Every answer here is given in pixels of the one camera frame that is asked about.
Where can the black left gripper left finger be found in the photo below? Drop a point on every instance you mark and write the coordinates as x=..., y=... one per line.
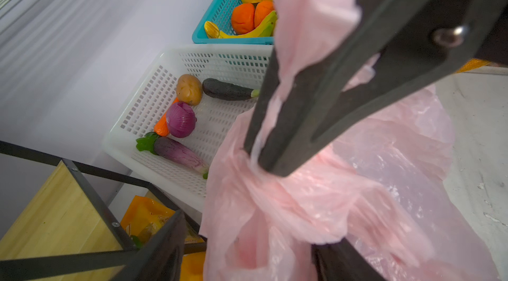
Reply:
x=162, y=256

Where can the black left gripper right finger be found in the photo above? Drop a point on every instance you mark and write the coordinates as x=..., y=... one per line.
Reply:
x=341, y=261

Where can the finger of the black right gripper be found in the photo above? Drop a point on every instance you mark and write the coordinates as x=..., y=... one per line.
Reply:
x=399, y=47
x=270, y=83

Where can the pink plastic grocery bag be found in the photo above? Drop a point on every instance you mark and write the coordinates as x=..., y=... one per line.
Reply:
x=379, y=184

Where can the orange mango gummy bag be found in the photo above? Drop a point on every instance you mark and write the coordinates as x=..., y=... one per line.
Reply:
x=144, y=218

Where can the dark green cucumber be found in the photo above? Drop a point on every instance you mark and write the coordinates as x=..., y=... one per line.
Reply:
x=228, y=92

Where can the orange fruit back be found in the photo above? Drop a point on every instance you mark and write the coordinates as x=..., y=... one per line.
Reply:
x=242, y=18

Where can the orange fruit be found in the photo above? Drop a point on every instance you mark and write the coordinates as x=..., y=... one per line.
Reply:
x=262, y=9
x=242, y=18

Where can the orange fruit front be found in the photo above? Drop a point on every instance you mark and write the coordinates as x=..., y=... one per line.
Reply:
x=262, y=9

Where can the brown potato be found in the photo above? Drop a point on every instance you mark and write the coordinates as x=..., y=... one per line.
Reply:
x=189, y=90

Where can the teal plastic fruit basket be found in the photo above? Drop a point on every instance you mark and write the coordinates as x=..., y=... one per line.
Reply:
x=219, y=12

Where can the purple onion back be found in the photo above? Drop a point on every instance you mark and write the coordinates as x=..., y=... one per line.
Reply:
x=181, y=120

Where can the light purple eggplant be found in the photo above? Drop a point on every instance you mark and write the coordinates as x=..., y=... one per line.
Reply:
x=173, y=151

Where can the white plastic vegetable basket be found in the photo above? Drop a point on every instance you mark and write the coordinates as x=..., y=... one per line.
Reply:
x=201, y=128

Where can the orange carrot back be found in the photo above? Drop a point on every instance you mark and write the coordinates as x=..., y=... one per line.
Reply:
x=161, y=127

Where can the black frame wooden shelf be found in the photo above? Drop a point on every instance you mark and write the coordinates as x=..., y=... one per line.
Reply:
x=67, y=232

